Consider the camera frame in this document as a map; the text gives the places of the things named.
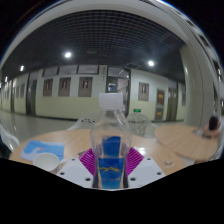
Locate person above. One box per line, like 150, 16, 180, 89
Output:
199, 114, 224, 139

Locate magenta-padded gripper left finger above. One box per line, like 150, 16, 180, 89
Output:
56, 148, 99, 190

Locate round wooden side table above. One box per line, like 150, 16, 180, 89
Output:
154, 123, 219, 163

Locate black bag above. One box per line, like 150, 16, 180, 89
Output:
0, 139, 13, 160

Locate dark-framed doorway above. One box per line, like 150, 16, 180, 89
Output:
105, 66, 132, 116

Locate white marbled mug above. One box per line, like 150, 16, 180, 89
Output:
32, 152, 69, 174

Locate round ceiling lights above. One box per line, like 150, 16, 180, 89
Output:
3, 49, 158, 83

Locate blue and white paper leaflet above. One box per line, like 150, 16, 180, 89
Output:
19, 139, 66, 163

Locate framed wall pictures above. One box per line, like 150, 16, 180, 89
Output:
13, 76, 188, 108

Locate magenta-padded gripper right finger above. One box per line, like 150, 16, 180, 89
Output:
125, 147, 167, 190

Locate clear blue-labelled water bottle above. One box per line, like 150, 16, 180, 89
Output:
89, 92, 134, 190

